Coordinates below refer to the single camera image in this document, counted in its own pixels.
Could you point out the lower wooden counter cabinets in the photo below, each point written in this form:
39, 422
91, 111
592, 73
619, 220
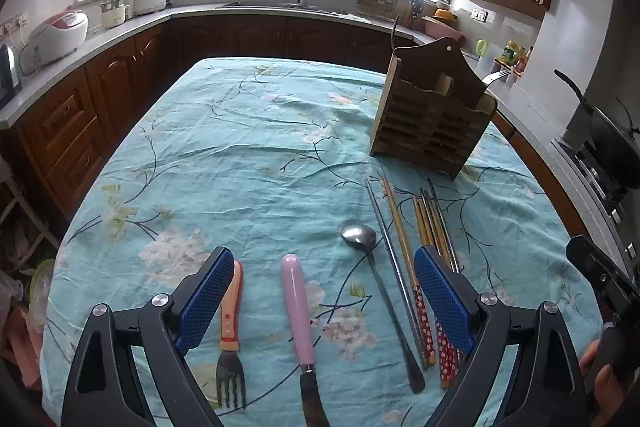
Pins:
63, 140

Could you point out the floral teal tablecloth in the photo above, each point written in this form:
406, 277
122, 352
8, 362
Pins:
267, 158

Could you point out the orange handled fork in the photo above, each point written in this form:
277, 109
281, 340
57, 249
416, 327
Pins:
230, 380

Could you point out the person's right hand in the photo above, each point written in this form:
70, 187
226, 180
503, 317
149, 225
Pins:
608, 392

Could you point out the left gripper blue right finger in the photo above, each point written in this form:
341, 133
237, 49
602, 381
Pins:
438, 284

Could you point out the pink basin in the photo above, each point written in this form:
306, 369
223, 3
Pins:
436, 29

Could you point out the condiment bottles set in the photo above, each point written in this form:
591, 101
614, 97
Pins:
515, 57

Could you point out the red dotted wooden chopstick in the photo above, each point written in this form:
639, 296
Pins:
419, 305

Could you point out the wooden utensil holder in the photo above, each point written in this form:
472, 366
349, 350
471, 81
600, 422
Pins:
433, 108

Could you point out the pink handled knife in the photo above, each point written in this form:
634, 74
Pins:
296, 304

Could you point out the green cup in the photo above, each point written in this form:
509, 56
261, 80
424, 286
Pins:
481, 47

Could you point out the steel electric kettle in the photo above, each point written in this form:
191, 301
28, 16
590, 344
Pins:
10, 82

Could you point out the metal spoon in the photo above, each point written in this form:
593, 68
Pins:
363, 238

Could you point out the white red rice cooker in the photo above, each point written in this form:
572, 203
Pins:
55, 38

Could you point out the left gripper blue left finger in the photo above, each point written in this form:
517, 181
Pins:
197, 298

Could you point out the black wok with handle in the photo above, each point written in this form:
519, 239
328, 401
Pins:
615, 149

